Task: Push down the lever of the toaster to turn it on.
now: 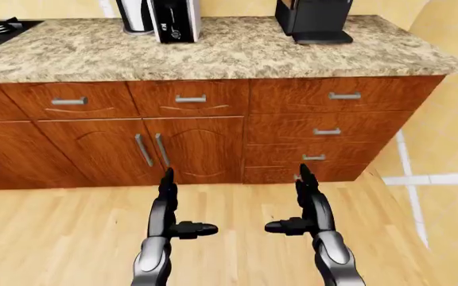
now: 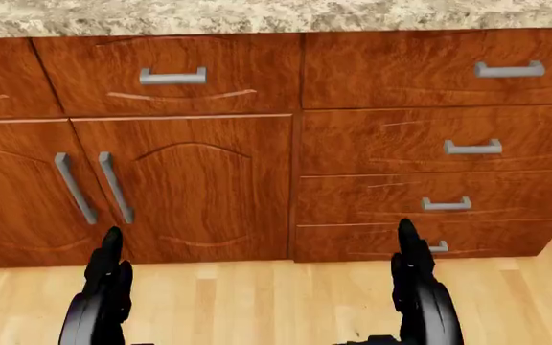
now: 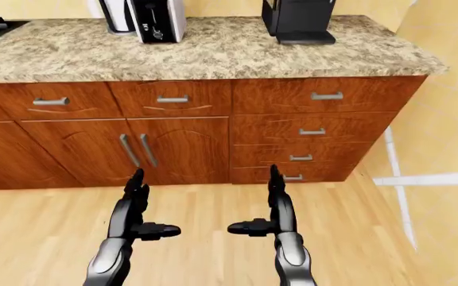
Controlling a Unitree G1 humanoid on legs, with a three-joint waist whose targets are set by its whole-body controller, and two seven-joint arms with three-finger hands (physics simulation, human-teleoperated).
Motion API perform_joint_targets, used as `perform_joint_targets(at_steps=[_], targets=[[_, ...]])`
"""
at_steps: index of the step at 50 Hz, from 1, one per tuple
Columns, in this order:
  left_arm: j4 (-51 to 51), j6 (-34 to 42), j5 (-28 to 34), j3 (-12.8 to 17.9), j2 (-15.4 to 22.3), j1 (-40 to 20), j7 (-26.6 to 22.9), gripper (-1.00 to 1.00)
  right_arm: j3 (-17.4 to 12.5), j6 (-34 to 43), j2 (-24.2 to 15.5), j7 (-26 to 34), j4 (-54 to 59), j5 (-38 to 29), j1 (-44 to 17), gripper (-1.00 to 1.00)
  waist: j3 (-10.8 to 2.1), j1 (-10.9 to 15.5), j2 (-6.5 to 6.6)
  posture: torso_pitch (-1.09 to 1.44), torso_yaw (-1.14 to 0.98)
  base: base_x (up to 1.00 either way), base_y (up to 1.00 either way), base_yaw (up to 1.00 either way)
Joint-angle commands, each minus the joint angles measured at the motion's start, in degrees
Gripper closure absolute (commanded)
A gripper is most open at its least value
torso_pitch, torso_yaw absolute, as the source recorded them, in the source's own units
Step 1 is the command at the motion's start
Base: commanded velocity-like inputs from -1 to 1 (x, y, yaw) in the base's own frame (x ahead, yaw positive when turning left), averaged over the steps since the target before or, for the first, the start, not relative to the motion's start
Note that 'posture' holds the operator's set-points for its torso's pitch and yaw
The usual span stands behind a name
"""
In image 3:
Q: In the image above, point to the wooden cabinet door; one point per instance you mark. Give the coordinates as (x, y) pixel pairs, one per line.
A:
(193, 149)
(86, 149)
(14, 155)

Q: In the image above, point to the black toaster lever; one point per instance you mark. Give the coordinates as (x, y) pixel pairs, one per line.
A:
(156, 31)

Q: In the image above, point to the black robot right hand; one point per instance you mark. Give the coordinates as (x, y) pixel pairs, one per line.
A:
(282, 208)

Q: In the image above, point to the wide wooden drawer front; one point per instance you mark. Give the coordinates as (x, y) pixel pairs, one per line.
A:
(372, 95)

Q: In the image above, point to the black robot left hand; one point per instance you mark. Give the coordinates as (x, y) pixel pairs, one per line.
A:
(127, 208)

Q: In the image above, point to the white black cylindrical canister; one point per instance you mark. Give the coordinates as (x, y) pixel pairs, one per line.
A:
(117, 15)

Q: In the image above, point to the black coffee machine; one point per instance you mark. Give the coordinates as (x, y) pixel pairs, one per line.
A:
(296, 15)

